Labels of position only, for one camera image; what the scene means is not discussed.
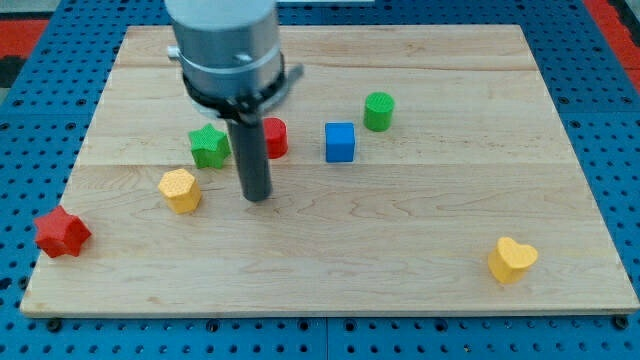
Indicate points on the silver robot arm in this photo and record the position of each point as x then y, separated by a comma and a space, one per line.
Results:
230, 54

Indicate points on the green star block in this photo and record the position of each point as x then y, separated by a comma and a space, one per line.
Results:
209, 147

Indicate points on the yellow hexagon block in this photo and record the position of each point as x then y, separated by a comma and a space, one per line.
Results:
180, 191

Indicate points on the red star block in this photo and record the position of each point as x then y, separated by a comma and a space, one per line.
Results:
61, 233

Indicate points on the blue cube block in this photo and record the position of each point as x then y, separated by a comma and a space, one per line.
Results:
340, 142

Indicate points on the red cylinder block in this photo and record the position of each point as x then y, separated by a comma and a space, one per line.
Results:
276, 137

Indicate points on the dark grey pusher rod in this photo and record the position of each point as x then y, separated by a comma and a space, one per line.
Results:
250, 154

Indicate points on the green cylinder block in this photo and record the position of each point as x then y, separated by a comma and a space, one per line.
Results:
378, 111

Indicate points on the wooden board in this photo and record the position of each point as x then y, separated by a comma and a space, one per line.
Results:
475, 151

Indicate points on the yellow heart block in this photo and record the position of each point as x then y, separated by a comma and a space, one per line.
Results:
509, 261

